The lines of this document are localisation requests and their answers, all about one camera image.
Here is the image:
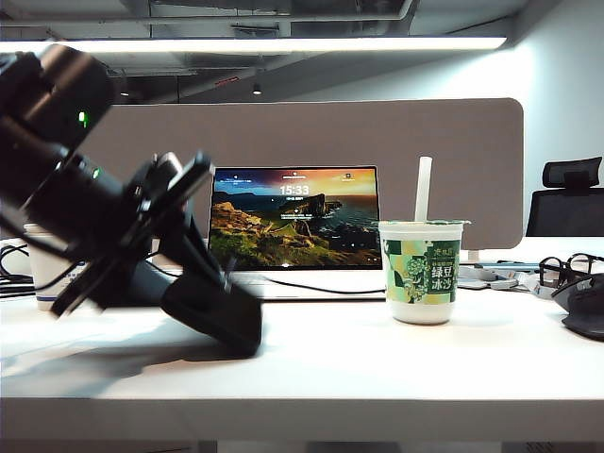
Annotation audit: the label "blue-grey usb hub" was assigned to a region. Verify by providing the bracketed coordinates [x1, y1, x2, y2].
[497, 259, 543, 273]

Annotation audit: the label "black charger cable silver plug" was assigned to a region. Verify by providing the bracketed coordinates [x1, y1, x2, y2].
[221, 257, 387, 296]

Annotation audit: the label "green printed drink cup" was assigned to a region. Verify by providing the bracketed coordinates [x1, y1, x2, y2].
[377, 219, 473, 326]

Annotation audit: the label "black smartphone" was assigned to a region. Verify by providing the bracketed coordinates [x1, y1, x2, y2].
[159, 271, 264, 359]

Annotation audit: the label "white drinking straw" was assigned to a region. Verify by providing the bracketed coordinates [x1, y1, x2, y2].
[413, 155, 433, 223]

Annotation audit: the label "grey-brown desk partition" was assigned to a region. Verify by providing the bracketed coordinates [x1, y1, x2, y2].
[79, 97, 527, 251]

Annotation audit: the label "thin black cable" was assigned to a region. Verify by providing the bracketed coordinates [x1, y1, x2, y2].
[0, 276, 38, 299]
[0, 243, 33, 279]

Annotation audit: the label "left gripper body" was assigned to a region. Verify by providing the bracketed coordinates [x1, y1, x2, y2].
[23, 153, 214, 318]

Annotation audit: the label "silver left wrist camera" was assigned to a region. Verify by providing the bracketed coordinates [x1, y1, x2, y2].
[149, 150, 186, 190]

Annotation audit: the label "black computer mouse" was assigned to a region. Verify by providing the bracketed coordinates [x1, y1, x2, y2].
[551, 273, 604, 342]

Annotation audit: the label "white paper cup blue logo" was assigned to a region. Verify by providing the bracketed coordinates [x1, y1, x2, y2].
[24, 224, 103, 312]

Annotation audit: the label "white laptop landscape wallpaper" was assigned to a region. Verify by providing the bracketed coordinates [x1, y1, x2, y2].
[207, 164, 389, 303]

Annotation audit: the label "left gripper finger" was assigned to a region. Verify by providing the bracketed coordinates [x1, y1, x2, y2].
[101, 261, 178, 308]
[162, 211, 224, 284]

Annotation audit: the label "grey lanyard strap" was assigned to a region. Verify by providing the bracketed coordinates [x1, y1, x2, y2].
[490, 271, 557, 300]

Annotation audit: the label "black frame eyeglasses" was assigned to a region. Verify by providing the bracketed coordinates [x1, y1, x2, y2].
[540, 253, 604, 298]

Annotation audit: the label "black mesh office chair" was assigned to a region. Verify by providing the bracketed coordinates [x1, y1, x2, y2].
[526, 157, 604, 238]

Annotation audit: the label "long ceiling light strip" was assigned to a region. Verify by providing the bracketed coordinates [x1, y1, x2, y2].
[0, 36, 509, 54]

